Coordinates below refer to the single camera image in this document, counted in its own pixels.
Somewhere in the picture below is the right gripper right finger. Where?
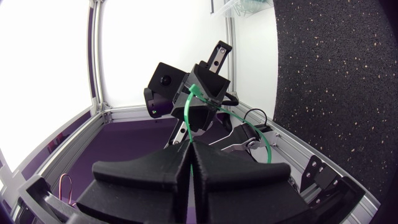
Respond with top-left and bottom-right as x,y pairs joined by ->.
193,141 -> 309,224

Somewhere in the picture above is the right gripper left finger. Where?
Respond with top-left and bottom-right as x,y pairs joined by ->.
76,139 -> 192,224

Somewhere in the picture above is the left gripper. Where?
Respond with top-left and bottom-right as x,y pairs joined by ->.
143,40 -> 233,147

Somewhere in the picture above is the green cable tie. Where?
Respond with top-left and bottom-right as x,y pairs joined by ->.
183,83 -> 273,175

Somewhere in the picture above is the clear plastic bin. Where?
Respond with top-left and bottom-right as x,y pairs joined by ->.
213,0 -> 275,19

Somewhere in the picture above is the black speckled mat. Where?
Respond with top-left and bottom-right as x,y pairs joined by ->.
272,0 -> 398,203

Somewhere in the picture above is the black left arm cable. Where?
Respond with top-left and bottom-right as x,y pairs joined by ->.
221,92 -> 240,108

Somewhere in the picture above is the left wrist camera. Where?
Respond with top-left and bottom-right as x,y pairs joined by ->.
147,62 -> 188,101

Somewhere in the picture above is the thin red wire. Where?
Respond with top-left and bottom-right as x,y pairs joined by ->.
58,173 -> 75,207

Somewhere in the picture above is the pile of closed green cable ties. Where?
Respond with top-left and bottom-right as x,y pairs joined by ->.
233,0 -> 272,16

